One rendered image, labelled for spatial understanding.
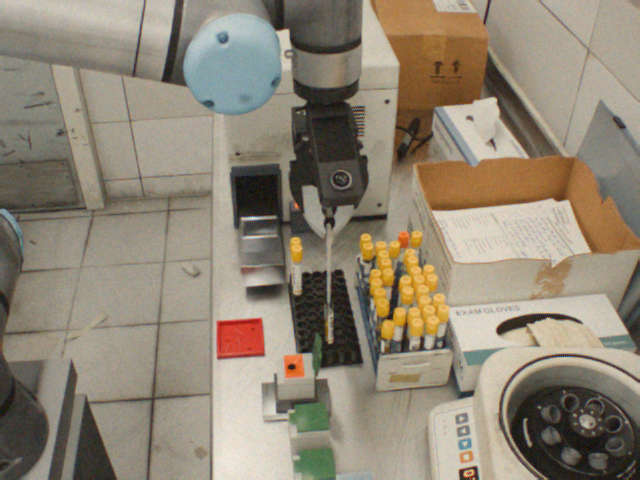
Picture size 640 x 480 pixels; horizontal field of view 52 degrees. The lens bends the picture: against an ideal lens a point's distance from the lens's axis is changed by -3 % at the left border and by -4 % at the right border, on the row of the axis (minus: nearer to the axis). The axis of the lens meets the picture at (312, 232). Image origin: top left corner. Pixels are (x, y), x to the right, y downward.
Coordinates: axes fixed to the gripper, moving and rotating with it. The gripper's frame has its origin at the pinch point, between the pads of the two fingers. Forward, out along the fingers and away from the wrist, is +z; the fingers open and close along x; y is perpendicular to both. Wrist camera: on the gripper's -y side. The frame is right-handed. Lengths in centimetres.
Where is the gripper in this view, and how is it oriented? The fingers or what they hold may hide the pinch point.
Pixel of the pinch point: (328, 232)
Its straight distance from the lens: 83.3
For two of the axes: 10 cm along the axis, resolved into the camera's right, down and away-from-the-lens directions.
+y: -1.2, -6.4, 7.6
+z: 0.2, 7.7, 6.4
